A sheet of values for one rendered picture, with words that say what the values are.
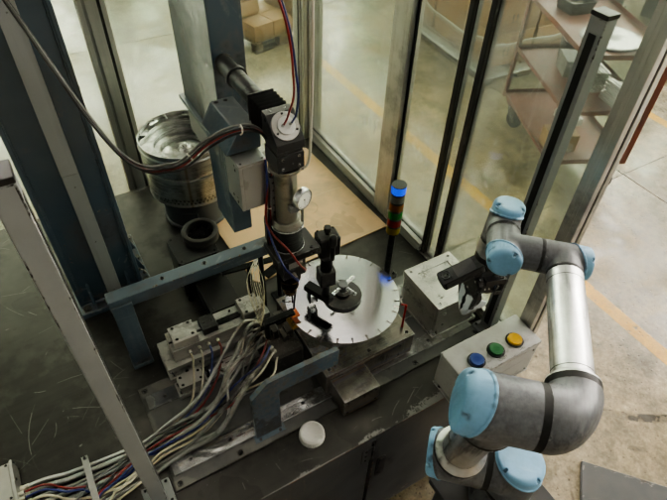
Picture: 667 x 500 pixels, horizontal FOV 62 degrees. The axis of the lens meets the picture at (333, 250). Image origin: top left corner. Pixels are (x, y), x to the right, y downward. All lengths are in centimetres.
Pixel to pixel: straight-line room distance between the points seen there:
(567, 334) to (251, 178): 70
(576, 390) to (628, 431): 176
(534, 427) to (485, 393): 9
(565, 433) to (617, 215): 285
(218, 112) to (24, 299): 108
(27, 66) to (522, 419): 122
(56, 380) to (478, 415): 126
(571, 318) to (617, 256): 236
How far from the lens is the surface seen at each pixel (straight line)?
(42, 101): 147
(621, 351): 301
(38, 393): 182
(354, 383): 158
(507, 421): 96
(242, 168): 118
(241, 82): 125
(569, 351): 108
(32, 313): 202
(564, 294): 117
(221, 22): 134
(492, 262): 121
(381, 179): 208
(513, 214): 129
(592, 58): 127
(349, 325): 153
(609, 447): 269
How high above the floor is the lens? 217
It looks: 45 degrees down
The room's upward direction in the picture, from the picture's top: 2 degrees clockwise
